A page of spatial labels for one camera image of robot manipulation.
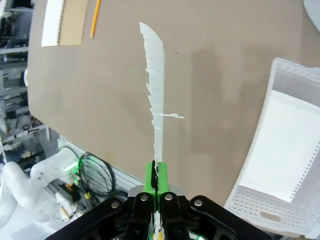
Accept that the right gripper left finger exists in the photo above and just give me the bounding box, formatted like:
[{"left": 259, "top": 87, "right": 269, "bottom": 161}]
[{"left": 46, "top": 160, "right": 158, "bottom": 240}]

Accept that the spiral notebook with brown cover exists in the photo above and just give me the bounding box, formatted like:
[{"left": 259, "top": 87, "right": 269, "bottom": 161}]
[{"left": 40, "top": 0, "right": 89, "bottom": 48}]

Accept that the white perforated plastic basket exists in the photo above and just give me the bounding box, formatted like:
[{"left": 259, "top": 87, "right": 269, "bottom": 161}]
[{"left": 223, "top": 56, "right": 320, "bottom": 237}]

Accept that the yellow pencil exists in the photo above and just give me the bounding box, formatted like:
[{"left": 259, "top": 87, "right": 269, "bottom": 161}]
[{"left": 89, "top": 0, "right": 102, "bottom": 39}]

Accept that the black coiled cable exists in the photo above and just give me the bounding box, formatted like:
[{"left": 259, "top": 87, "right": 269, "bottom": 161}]
[{"left": 79, "top": 150, "right": 117, "bottom": 199}]

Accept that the white cylindrical bin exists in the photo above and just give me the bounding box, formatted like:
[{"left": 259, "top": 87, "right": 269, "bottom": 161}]
[{"left": 302, "top": 0, "right": 320, "bottom": 30}]

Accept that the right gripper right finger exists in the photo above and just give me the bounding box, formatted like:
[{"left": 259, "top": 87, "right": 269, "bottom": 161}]
[{"left": 157, "top": 162, "right": 272, "bottom": 240}]

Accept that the cluttered equipment shelf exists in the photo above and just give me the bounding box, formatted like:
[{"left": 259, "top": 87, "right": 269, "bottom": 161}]
[{"left": 0, "top": 0, "right": 35, "bottom": 161}]

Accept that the torn white notebook sheet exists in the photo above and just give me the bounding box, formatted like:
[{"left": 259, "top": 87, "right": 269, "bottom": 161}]
[{"left": 138, "top": 21, "right": 185, "bottom": 181}]

